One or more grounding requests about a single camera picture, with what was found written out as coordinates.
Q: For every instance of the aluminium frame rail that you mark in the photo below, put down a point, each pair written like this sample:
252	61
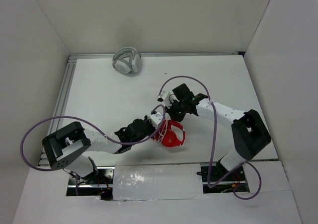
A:
166	54

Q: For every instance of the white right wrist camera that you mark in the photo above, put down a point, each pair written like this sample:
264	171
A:
168	99

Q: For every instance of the white grey headphones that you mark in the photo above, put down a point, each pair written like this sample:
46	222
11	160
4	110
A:
127	60

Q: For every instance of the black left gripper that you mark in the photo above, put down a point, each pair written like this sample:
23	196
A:
153	128

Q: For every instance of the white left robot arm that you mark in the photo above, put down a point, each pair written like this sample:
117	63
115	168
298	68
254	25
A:
65	147

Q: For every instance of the white taped cover panel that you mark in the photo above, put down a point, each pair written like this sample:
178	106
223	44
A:
157	182

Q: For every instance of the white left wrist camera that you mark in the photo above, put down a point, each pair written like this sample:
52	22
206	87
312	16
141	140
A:
155	119

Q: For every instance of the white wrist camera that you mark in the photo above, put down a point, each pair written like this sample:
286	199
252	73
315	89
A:
155	119
168	99

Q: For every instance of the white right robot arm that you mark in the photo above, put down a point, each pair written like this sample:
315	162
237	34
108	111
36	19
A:
250	134

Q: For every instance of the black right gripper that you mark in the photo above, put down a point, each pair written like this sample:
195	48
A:
174	116

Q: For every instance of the red headphones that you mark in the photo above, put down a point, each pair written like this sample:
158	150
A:
167	136

